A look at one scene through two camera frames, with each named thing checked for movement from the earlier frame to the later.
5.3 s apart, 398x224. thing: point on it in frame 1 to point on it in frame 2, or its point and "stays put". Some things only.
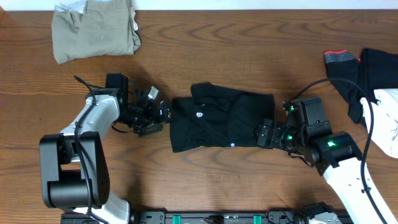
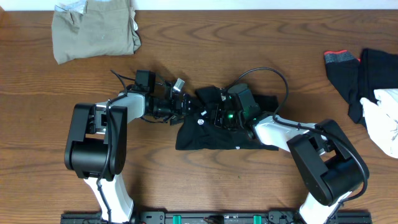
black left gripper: x=164 y=112 to x=185 y=106
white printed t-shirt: x=384 y=132 stays put
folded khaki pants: x=94 y=28 stays put
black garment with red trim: x=354 y=78 stays put
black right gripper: x=275 y=140 to x=219 y=109
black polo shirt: x=214 y=116 stays put
